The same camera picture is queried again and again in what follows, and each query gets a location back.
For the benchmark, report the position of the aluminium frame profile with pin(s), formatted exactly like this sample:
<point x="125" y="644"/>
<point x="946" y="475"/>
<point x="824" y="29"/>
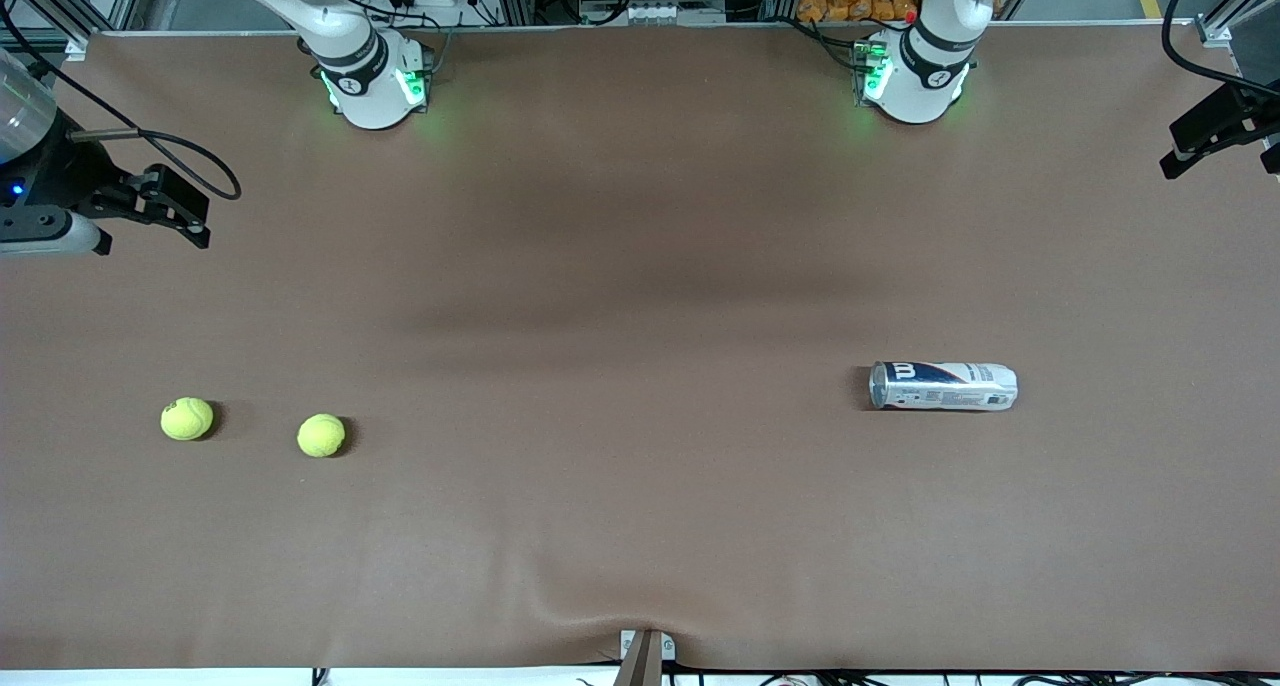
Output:
<point x="76" y="50"/>
<point x="1215" y="34"/>

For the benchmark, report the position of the white terminal block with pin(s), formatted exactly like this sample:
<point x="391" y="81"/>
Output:
<point x="640" y="13"/>

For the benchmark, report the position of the blue white tennis ball can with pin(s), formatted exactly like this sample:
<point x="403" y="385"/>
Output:
<point x="945" y="386"/>

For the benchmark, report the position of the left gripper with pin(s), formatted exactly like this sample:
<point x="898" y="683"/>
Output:
<point x="1222" y="116"/>

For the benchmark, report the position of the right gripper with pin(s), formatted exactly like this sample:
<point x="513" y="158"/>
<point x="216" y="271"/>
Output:
<point x="62" y="174"/>

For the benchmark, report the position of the brown table cover mat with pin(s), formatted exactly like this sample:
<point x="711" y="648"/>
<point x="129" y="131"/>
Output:
<point x="640" y="266"/>

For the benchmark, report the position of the yellow tennis ball dark logo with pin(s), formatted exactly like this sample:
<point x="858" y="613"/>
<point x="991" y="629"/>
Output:
<point x="186" y="418"/>

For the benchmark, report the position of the silver camera mount bracket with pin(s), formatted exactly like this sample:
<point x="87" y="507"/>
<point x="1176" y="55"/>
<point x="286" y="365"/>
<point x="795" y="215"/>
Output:
<point x="645" y="661"/>

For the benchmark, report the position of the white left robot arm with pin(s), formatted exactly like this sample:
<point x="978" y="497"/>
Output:
<point x="915" y="86"/>

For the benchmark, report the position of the plain yellow tennis ball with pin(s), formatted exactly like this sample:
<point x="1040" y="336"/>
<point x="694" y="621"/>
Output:
<point x="321" y="435"/>

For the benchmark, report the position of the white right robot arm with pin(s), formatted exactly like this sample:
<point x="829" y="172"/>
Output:
<point x="365" y="86"/>

